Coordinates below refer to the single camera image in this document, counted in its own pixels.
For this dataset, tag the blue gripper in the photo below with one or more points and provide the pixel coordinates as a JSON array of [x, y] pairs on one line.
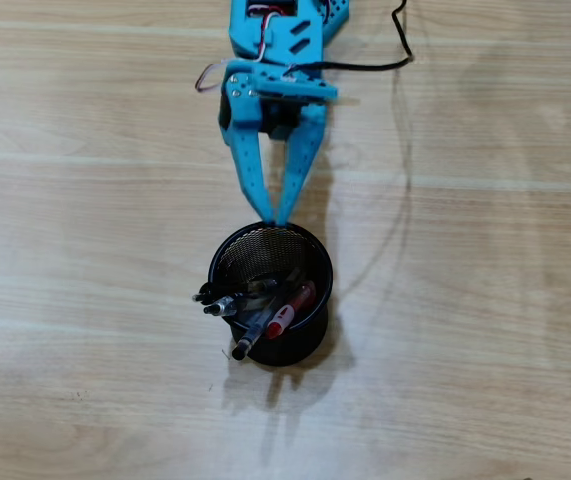
[[271, 80]]

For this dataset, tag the black retractable pen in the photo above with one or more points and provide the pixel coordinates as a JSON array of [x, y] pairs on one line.
[[215, 291]]

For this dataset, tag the grey grip clear pen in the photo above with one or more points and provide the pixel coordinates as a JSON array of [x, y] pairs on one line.
[[225, 306]]

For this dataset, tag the red retractable pen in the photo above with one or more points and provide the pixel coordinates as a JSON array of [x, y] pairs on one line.
[[285, 316]]

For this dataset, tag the capped clear gel pen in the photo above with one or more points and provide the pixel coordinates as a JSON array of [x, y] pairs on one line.
[[250, 337]]

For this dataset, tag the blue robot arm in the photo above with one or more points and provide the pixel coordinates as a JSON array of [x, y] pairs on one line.
[[295, 35]]

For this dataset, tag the black mesh pen holder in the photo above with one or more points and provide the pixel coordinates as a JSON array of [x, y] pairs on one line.
[[290, 352]]

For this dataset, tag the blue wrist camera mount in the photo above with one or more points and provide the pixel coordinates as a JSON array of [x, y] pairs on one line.
[[295, 90]]

